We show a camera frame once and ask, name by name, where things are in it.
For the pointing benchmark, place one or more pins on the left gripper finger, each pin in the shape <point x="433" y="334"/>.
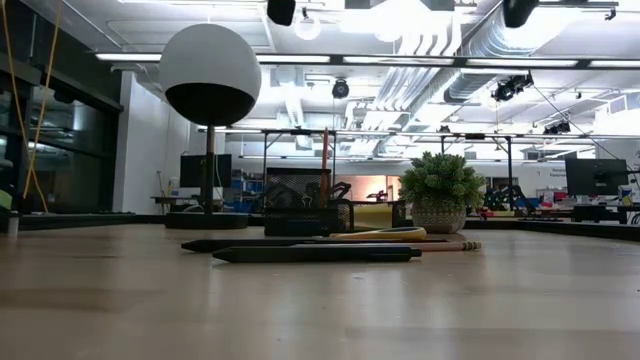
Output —
<point x="281" y="11"/>

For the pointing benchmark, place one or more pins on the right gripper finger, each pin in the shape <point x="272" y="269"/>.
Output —
<point x="520" y="11"/>

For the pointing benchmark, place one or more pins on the black mesh desk organizer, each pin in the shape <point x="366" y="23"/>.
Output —
<point x="272" y="215"/>

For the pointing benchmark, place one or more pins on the yellow sticky notes pad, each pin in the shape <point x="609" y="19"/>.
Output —
<point x="372" y="216"/>

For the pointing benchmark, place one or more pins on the black pen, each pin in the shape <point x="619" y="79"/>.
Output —
<point x="240" y="245"/>
<point x="315" y="254"/>
<point x="440" y="240"/>

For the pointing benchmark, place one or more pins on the tan wooden pencil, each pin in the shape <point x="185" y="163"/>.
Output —
<point x="400" y="246"/>

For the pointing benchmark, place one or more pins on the black ceiling track light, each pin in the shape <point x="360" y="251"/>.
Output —
<point x="510" y="87"/>
<point x="556" y="128"/>

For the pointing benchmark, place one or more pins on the white globe lamp black base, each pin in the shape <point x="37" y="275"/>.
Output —
<point x="210" y="60"/>

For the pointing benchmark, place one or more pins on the overhead beam with light strips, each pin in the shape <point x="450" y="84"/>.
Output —
<point x="400" y="60"/>

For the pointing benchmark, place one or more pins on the black background monitor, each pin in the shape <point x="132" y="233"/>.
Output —
<point x="192" y="170"/>
<point x="595" y="175"/>

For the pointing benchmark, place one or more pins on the green potted plant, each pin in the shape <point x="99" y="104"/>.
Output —
<point x="440" y="185"/>

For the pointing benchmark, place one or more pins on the white blue cup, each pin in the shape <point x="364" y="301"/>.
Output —
<point x="626" y="195"/>

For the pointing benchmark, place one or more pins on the black overhead camera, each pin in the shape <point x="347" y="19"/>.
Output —
<point x="340" y="89"/>

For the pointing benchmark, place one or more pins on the black table frame rails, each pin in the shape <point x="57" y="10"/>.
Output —
<point x="75" y="221"/>

